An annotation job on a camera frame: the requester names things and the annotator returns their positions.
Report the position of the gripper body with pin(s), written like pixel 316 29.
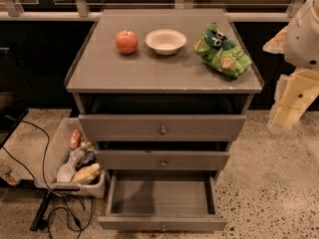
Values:
pixel 303 41

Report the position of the grey bottom drawer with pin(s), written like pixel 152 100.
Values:
pixel 164 202

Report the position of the grey drawer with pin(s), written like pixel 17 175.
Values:
pixel 164 202
pixel 162 127
pixel 162 159

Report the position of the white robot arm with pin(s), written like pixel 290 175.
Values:
pixel 299 43

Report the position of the grey drawer cabinet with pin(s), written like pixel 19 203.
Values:
pixel 105 82

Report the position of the grey middle drawer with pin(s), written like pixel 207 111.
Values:
pixel 162 159

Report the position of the grey top drawer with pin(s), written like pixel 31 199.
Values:
pixel 162 127

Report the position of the green chip bag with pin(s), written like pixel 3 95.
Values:
pixel 221 53

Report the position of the white bowl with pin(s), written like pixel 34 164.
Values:
pixel 165 41

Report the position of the red apple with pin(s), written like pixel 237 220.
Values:
pixel 127 42

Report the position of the dark snack bag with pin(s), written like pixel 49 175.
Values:
pixel 89 159

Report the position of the yellow snack bag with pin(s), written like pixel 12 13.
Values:
pixel 87 174

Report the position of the red snack packet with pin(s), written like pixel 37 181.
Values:
pixel 75 138

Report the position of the clear plastic bin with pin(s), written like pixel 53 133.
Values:
pixel 57 154

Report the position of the white plastic bottle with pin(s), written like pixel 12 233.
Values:
pixel 67 171

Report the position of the black stand base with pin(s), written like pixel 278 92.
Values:
pixel 39 222

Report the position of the white railing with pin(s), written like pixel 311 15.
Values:
pixel 149 4

